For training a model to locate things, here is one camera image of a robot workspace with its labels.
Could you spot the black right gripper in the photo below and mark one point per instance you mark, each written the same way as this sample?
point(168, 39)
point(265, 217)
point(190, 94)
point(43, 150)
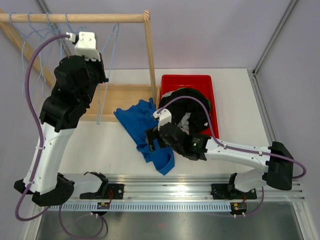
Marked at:
point(152, 135)

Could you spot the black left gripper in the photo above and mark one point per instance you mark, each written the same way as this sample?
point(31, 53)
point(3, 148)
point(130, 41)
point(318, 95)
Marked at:
point(100, 66)

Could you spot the blue tank top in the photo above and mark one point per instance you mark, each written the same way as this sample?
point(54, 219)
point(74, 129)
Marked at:
point(137, 121)

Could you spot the grey tank top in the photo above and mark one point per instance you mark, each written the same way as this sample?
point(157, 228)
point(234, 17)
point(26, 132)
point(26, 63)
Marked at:
point(184, 122)

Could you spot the black tank top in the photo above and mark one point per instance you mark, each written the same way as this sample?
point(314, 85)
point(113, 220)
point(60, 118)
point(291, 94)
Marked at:
point(198, 120)

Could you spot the light blue hanger of black top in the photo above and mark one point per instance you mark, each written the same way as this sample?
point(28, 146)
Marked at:
point(81, 28)

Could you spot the light blue hanger of grey top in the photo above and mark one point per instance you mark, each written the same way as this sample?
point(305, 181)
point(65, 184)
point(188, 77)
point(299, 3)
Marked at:
point(56, 30)

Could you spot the light blue hanger of white top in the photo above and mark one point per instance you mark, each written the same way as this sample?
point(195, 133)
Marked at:
point(40, 62)

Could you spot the green tank top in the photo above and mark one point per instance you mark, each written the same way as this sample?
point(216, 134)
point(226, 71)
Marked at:
point(190, 104)

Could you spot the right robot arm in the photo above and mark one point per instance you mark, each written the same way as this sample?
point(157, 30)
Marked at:
point(270, 165)

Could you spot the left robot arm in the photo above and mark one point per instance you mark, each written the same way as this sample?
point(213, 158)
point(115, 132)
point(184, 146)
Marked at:
point(77, 78)

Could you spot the wooden clothes rack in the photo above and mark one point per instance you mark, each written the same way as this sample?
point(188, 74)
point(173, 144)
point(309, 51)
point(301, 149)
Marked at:
point(118, 95)

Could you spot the red plastic bin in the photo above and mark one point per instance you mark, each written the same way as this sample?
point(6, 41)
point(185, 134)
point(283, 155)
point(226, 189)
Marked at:
point(202, 83)

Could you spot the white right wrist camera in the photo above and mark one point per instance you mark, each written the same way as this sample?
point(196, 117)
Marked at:
point(163, 117)

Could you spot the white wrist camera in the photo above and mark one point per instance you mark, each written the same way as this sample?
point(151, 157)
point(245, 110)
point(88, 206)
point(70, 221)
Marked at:
point(85, 45)
point(163, 117)

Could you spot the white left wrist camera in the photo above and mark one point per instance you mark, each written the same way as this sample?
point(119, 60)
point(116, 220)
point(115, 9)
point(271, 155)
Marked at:
point(85, 45)

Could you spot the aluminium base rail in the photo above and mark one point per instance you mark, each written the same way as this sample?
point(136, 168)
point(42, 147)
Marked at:
point(174, 194)

